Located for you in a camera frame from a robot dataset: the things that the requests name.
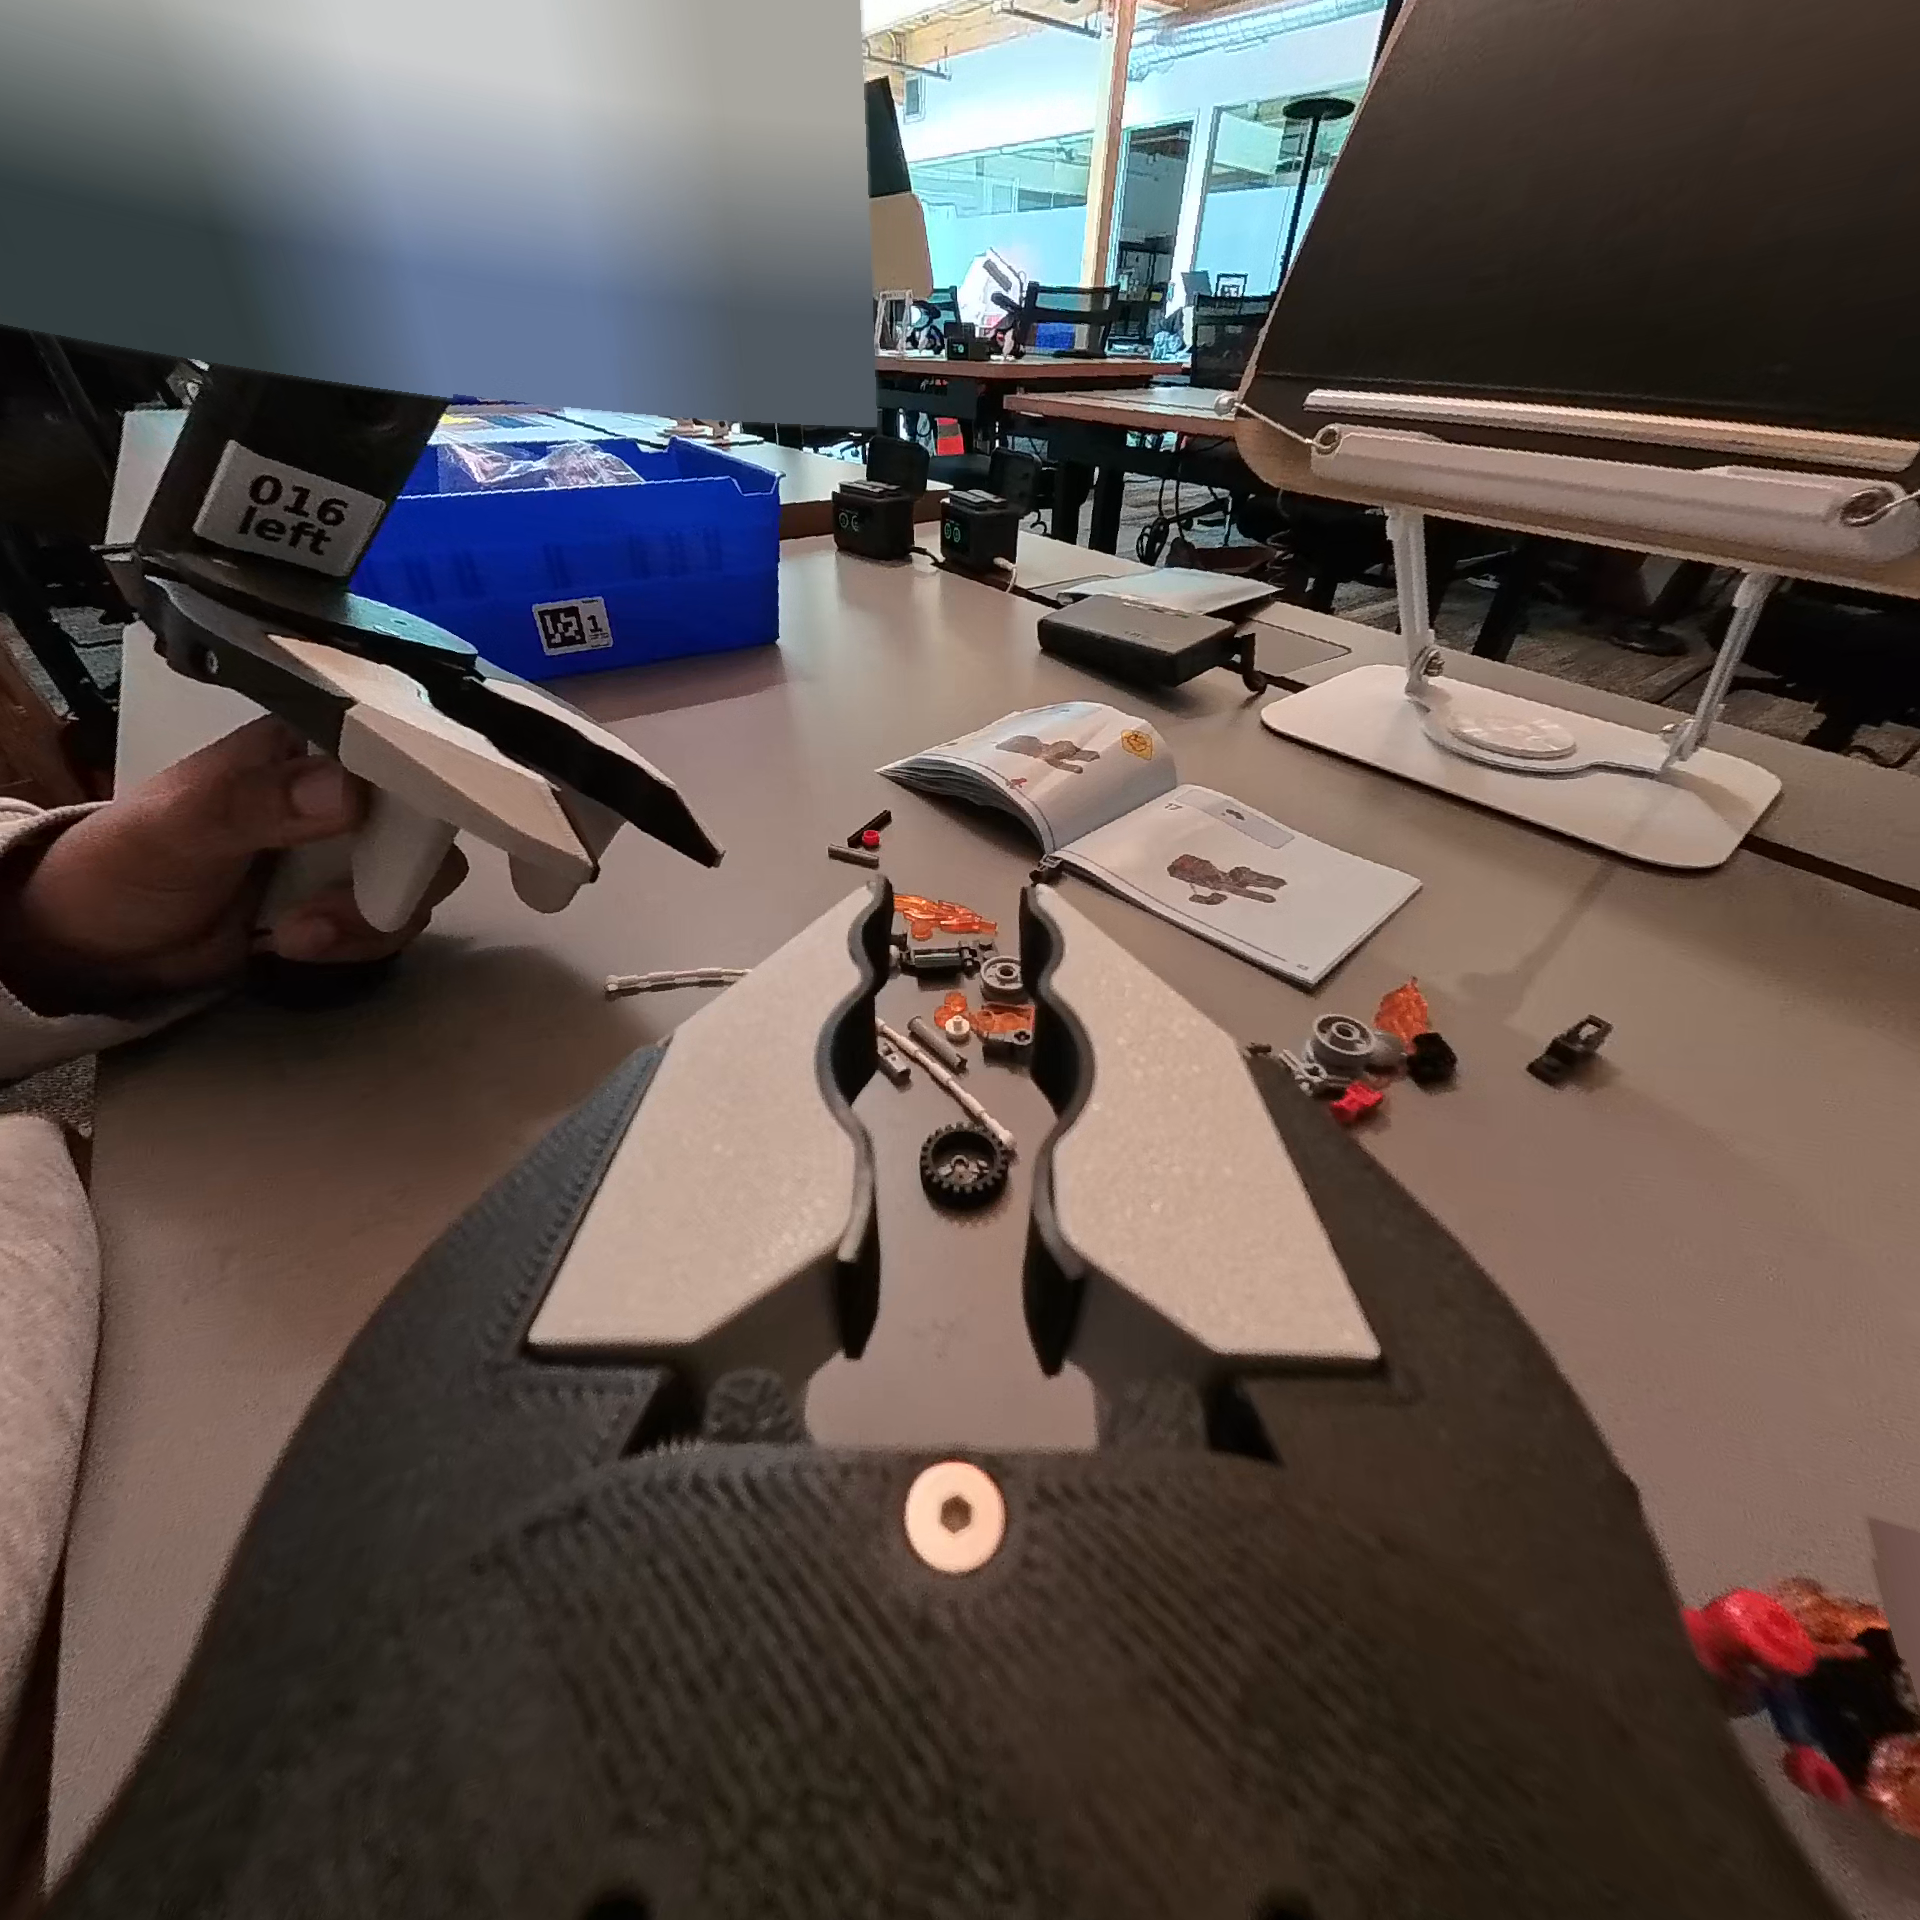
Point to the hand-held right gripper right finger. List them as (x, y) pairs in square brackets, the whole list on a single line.
[(1200, 1200)]

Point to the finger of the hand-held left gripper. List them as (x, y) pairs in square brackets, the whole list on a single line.
[(598, 763), (450, 780)]

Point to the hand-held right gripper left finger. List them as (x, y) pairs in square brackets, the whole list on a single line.
[(705, 1184)]

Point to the light grey lego connector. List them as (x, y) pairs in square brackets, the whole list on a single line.
[(1301, 1075)]

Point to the grey lego wheel hub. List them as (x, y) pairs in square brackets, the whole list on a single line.
[(1001, 983), (1341, 1042)]

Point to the black lego tire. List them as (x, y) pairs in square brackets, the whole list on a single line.
[(937, 1171)]

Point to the small black lego brick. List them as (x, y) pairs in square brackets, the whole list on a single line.
[(1434, 1061)]

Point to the small orange lego flame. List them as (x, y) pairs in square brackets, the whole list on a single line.
[(1405, 1008)]

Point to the lego instruction booklet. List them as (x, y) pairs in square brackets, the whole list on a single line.
[(1260, 901)]

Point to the pile of loose lego pieces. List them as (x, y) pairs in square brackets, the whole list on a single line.
[(937, 956)]

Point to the large orange lego flame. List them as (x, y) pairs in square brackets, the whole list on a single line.
[(937, 912)]

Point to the black lego slope piece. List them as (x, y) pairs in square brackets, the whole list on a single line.
[(1568, 1049)]

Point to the built lego motorcycle with minifigure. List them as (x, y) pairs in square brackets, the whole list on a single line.
[(1747, 1635)]

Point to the person's left hand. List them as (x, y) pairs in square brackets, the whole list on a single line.
[(164, 868)]

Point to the blue plastic bin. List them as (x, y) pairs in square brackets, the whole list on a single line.
[(675, 569)]

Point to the clear plastic bags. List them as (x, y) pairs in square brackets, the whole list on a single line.
[(555, 465)]

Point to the black battery charger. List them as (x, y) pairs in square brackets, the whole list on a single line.
[(974, 533), (878, 523)]

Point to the black power box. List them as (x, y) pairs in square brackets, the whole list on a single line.
[(1140, 637)]

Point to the background wooden desk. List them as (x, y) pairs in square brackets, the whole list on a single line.
[(1020, 367), (1108, 404)]

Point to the black floor lamp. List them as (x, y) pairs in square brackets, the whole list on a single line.
[(1317, 194)]

